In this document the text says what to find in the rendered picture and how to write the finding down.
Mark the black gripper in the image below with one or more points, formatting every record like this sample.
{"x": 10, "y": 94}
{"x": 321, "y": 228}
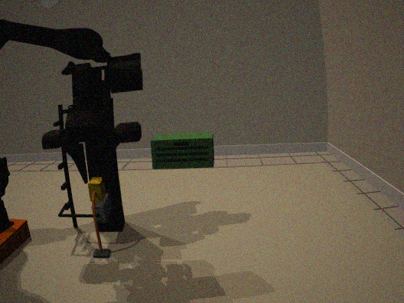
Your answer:
{"x": 124, "y": 132}

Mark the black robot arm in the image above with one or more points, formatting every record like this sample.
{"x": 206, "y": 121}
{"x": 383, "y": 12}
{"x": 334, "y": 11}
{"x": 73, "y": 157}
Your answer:
{"x": 122, "y": 74}

